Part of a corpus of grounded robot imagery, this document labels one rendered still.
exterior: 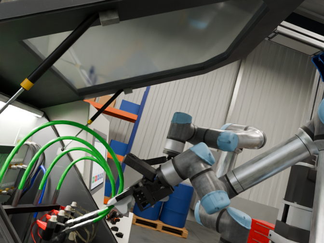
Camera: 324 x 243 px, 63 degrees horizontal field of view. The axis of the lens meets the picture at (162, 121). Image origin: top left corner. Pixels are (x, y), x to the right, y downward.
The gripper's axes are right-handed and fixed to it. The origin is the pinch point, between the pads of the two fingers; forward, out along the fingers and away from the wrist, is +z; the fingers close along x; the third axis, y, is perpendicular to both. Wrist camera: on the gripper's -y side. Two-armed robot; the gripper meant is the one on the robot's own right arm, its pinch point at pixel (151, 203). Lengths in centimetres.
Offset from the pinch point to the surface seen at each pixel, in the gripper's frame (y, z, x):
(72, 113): -45, -25, 23
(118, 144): -71, -20, 518
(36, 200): -40.7, 11.3, 3.1
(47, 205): -37.5, 13.1, 8.0
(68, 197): -33.4, 10.5, 19.0
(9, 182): -57, 10, 13
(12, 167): -55, 3, 7
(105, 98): -134, -115, 511
